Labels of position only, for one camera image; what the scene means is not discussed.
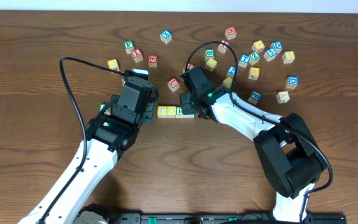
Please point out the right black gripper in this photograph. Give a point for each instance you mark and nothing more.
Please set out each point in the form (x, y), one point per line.
(184, 102)

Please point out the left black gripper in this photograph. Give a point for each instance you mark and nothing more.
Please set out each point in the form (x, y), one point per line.
(148, 115)

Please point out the blue L block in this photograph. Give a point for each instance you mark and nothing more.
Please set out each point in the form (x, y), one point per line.
(190, 115)

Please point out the green R block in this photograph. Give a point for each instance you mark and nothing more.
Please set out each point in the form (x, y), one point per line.
(179, 113)

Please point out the yellow C block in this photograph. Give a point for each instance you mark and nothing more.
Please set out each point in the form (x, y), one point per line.
(162, 111)

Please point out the yellow O block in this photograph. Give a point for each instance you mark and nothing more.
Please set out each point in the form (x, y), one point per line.
(171, 111)

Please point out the red Q block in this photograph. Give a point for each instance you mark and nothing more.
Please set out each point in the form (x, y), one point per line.
(153, 61)

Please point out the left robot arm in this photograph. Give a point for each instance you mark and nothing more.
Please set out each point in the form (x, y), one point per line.
(91, 163)

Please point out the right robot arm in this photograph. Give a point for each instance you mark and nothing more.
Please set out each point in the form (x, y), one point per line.
(291, 160)

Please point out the red U block centre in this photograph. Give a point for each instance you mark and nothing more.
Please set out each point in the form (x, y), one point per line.
(173, 84)

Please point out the green J block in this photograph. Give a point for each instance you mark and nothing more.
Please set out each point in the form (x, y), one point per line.
(105, 108)

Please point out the red I block centre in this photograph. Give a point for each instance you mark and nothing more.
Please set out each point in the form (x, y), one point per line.
(188, 67)

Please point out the red i block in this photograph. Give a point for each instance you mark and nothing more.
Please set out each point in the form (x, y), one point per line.
(188, 67)
(222, 47)

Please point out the yellow S block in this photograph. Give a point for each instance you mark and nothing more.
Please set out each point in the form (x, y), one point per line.
(227, 82)

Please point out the yellow block centre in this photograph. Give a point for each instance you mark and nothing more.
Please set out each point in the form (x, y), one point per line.
(211, 64)

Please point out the blue 2 block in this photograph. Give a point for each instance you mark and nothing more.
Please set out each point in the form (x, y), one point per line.
(232, 71)

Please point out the green B block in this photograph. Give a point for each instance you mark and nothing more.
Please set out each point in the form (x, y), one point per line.
(209, 53)

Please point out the yellow block far left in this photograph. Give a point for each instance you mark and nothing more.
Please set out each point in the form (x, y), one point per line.
(113, 65)

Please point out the red X block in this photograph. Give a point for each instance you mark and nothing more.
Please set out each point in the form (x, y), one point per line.
(137, 55)

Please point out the red I block upper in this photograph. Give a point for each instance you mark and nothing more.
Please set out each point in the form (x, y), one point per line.
(222, 47)

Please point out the blue P block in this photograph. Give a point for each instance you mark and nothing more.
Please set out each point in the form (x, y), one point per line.
(254, 97)

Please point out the blue T block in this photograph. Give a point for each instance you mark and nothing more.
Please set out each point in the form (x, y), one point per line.
(244, 61)

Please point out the blue X block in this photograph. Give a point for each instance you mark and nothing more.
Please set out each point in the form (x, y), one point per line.
(166, 36)

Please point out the green F block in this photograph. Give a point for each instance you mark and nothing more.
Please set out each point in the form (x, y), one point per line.
(129, 46)

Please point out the green Z block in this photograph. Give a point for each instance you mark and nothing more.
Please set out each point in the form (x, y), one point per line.
(254, 58)

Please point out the red M block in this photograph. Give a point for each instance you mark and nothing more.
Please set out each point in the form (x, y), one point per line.
(230, 33)

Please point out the yellow block upper right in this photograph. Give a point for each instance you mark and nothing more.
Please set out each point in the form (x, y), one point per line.
(258, 46)

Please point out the plain L block green 7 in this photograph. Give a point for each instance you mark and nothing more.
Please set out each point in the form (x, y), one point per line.
(282, 97)

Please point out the blue 5 block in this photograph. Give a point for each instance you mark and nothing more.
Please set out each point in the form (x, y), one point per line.
(270, 54)

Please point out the blue D block lower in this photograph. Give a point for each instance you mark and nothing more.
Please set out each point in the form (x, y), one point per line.
(292, 82)

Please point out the blue d block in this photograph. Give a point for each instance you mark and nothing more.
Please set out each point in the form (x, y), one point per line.
(292, 82)
(276, 46)

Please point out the blue D block upper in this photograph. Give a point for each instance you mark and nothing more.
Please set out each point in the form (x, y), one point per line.
(276, 46)

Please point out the yellow B block far right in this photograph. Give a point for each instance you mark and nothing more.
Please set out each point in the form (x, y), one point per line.
(288, 57)

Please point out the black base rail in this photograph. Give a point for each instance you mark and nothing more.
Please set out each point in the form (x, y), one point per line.
(212, 218)

